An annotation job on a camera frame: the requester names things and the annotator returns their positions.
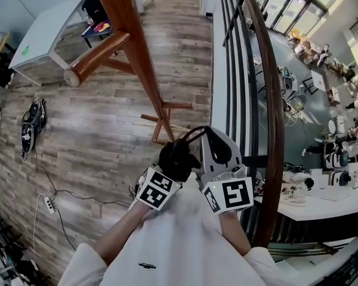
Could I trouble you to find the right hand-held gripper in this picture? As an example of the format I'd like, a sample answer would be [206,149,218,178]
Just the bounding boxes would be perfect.
[196,126,255,215]

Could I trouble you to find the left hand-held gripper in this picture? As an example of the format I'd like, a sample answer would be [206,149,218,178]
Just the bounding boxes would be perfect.
[135,156,183,211]

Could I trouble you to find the brown wooden coat rack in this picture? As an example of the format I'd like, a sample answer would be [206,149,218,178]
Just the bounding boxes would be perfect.
[63,0,195,145]

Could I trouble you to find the person's right forearm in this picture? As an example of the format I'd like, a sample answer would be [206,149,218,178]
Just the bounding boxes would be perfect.
[218,212,254,257]

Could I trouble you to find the person's left forearm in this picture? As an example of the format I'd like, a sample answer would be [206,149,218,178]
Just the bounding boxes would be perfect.
[94,201,156,266]

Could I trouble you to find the person's white shirt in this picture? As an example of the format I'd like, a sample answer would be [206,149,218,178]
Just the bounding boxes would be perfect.
[58,186,291,286]

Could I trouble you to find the brown wooden handrail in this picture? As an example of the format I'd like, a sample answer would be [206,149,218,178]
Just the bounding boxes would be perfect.
[238,0,286,248]

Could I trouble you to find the black metal railing bars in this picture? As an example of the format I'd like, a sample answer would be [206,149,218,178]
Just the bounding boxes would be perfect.
[218,0,269,168]

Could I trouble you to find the white power strip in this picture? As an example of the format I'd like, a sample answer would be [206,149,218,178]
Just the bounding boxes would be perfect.
[43,195,57,215]

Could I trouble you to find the long white table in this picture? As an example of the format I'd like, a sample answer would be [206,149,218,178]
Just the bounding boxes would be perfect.
[253,167,358,223]

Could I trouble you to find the white machine with black panel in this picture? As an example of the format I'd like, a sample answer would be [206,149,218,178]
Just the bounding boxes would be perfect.
[323,143,351,170]

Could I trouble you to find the white square box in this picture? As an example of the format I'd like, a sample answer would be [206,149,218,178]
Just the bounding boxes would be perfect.
[310,69,328,91]

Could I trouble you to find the white and wooden box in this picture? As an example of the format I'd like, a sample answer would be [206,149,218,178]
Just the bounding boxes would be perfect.
[326,86,341,107]

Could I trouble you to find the black bag with white print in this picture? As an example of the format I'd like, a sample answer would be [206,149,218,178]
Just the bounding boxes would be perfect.
[20,97,48,161]

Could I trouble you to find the black equipment pile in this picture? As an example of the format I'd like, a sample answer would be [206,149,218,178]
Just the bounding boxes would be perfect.
[0,195,41,286]

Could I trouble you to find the glass doors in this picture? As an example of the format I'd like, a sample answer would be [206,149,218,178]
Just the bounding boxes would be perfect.
[261,0,331,39]

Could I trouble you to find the dark blue chair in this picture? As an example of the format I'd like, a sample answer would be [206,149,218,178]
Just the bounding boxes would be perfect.
[81,21,120,57]

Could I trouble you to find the yellow and red cloth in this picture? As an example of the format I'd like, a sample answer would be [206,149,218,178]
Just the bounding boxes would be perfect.
[92,21,111,33]

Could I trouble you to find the black backpack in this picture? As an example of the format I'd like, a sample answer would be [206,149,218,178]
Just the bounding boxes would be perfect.
[81,0,110,24]

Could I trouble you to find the black floor cable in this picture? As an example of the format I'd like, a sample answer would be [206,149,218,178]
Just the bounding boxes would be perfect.
[31,149,134,251]

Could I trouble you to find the white cable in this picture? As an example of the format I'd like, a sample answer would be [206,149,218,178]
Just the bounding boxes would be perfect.
[32,192,47,265]

